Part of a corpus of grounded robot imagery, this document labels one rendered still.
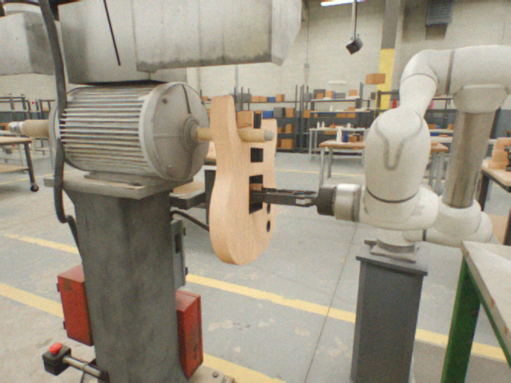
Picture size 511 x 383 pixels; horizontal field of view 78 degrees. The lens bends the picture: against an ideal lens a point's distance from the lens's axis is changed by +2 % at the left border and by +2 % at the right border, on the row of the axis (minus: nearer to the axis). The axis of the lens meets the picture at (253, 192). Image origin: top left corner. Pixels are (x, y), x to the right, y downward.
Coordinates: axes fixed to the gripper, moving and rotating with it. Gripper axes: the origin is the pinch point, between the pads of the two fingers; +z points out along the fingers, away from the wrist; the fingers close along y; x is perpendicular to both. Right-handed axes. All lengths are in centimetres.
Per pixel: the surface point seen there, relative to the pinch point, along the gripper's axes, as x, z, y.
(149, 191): -0.4, 25.0, -13.3
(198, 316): -53, 31, 21
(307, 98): 200, 230, 949
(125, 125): 16.1, 27.7, -18.3
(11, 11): 45, 62, -23
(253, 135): 14.8, -1.8, -8.8
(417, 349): -95, -55, 114
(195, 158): 8.7, 17.2, -4.1
